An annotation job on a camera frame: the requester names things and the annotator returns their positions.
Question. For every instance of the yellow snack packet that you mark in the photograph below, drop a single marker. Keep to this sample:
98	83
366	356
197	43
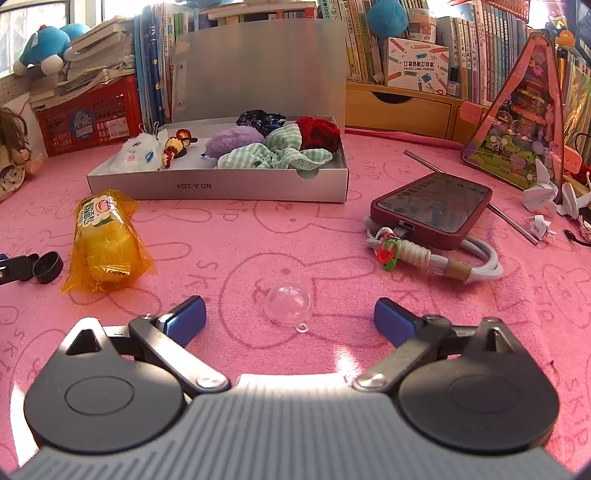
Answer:
106	240

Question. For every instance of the black round cap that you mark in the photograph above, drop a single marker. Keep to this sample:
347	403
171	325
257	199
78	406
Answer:
48	267

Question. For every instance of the metal straw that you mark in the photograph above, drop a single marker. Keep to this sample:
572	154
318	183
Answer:
512	219

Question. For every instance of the blue plush elephant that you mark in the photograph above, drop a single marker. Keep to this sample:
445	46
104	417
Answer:
41	48

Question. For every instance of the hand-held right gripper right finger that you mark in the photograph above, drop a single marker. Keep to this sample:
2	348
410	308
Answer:
392	321

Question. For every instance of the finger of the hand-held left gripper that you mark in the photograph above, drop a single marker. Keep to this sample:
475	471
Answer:
18	270

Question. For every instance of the stack of worn books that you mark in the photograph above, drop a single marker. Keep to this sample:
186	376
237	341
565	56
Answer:
92	55

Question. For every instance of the yellow red crochet toy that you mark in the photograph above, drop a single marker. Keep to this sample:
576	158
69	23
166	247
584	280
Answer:
174	147

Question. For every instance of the blue plush ball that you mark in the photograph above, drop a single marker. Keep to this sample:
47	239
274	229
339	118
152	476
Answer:
388	16

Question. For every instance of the brown haired doll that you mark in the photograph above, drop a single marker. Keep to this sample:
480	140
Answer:
14	157

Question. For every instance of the red plastic basket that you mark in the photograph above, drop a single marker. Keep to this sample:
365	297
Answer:
87	120

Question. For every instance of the metal binder clip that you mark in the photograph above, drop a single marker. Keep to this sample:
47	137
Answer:
152	128

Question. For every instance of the clear plastic ball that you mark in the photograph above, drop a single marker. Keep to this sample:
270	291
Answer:
288	307

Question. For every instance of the pink bunny print blanket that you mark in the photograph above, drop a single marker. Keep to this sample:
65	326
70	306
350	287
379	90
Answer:
295	240

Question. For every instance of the purple fluffy scrunchie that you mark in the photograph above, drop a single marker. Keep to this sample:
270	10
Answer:
233	141

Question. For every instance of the navy floral scrunchie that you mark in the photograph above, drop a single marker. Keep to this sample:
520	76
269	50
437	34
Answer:
261	121

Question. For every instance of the pink triangular toy box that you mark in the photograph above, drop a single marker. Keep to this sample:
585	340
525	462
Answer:
521	120

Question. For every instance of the row of blue folders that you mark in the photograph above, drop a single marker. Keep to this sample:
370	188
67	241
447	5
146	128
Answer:
152	69

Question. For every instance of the wooden drawer unit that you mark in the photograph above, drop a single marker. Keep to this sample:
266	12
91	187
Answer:
401	108

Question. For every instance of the dark blue carton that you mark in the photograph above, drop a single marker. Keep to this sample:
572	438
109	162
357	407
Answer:
575	23

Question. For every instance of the silver cardboard box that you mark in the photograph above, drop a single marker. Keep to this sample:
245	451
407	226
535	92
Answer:
258	69

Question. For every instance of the red crochet scrunchie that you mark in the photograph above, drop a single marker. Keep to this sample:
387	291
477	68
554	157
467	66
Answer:
318	131

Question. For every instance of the white plush toy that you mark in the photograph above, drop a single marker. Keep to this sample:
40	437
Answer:
136	152

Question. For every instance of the small white origami piece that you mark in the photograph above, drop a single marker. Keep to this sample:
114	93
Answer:
540	228

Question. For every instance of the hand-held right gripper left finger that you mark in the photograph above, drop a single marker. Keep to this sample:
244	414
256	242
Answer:
187	321

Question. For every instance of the white origami rabbit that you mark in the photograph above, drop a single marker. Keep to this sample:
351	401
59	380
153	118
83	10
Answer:
540	191
575	201

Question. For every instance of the white grid board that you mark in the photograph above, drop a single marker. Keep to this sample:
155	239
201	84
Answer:
14	92

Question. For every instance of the green checkered cloth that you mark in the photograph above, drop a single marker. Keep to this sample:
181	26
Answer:
277	154

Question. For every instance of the white label printer box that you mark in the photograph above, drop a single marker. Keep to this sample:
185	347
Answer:
418	67

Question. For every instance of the phone in red case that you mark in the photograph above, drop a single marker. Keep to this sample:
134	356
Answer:
431	205

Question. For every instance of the red green rubber bands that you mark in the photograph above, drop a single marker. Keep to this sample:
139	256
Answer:
389	254

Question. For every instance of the row of upright books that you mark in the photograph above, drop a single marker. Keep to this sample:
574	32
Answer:
480	55

